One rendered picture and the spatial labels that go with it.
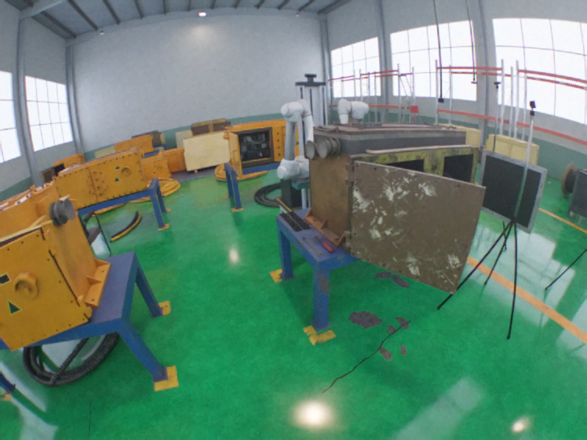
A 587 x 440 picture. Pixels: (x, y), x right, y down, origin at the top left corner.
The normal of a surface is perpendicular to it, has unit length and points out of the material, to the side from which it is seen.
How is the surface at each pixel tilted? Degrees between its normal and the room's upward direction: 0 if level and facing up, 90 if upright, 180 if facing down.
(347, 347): 0
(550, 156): 90
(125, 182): 90
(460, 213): 90
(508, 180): 90
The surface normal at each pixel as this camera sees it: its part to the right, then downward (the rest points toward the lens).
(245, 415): -0.07, -0.90
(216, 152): 0.41, 0.37
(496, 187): -0.93, 0.22
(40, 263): 0.63, 0.30
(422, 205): -0.68, 0.36
